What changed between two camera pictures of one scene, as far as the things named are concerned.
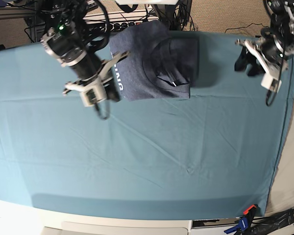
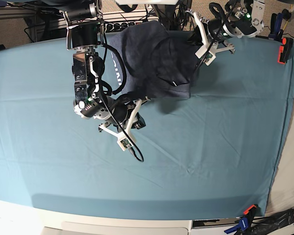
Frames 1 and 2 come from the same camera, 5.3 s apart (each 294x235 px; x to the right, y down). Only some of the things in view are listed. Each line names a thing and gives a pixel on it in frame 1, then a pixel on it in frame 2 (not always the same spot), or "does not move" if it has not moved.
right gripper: x=271 y=59 -> x=209 y=29
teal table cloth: x=217 y=154 does not move
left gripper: x=92 y=89 -> x=124 y=109
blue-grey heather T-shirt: x=160 y=65 does not move
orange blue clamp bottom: x=245 y=221 does not move
